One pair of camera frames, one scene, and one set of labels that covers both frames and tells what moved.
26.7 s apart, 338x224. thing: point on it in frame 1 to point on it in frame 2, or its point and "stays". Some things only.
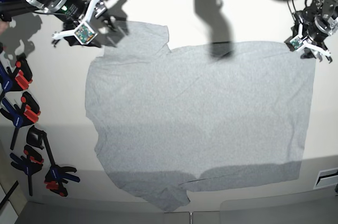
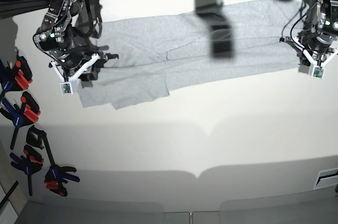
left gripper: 68,8 to 70,60
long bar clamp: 56,176 stays
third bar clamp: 30,164 stays
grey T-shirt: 167,121 to 151,46
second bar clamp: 28,113 stays
